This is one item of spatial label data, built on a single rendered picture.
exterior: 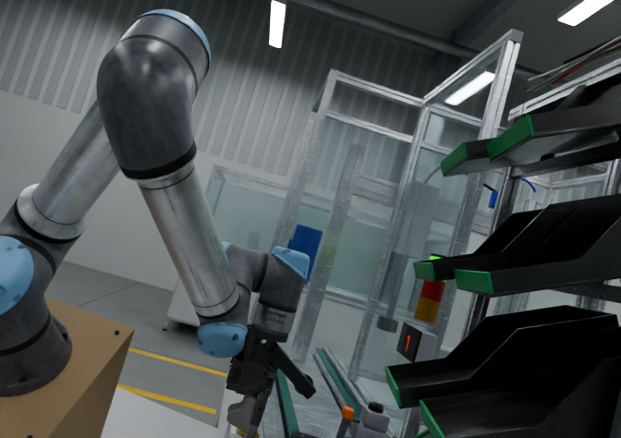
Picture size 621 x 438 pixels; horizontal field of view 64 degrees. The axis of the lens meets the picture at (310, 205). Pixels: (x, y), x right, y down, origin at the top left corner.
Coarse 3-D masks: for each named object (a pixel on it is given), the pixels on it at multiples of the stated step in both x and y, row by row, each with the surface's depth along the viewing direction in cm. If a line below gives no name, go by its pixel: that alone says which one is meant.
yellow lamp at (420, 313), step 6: (420, 300) 114; (426, 300) 113; (420, 306) 114; (426, 306) 113; (432, 306) 113; (438, 306) 113; (420, 312) 113; (426, 312) 113; (432, 312) 113; (420, 318) 113; (426, 318) 113; (432, 318) 113
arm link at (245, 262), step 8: (224, 248) 89; (232, 248) 90; (240, 248) 91; (232, 256) 88; (240, 256) 89; (248, 256) 90; (256, 256) 90; (264, 256) 91; (232, 264) 87; (240, 264) 87; (248, 264) 89; (256, 264) 89; (264, 264) 90; (240, 272) 86; (248, 272) 88; (256, 272) 89; (264, 272) 89; (240, 280) 85; (248, 280) 86; (256, 280) 89; (248, 288) 85; (256, 288) 90
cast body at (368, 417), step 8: (368, 408) 94; (376, 408) 94; (360, 416) 96; (368, 416) 93; (376, 416) 93; (384, 416) 93; (352, 424) 95; (360, 424) 94; (368, 424) 93; (376, 424) 93; (384, 424) 93; (352, 432) 94; (360, 432) 92; (368, 432) 92; (376, 432) 93; (384, 432) 93
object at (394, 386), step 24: (528, 312) 73; (552, 312) 73; (576, 312) 70; (600, 312) 64; (480, 336) 73; (504, 336) 73; (528, 336) 61; (432, 360) 73; (456, 360) 73; (480, 360) 73; (504, 360) 61; (408, 384) 70; (432, 384) 61; (456, 384) 61; (480, 384) 61
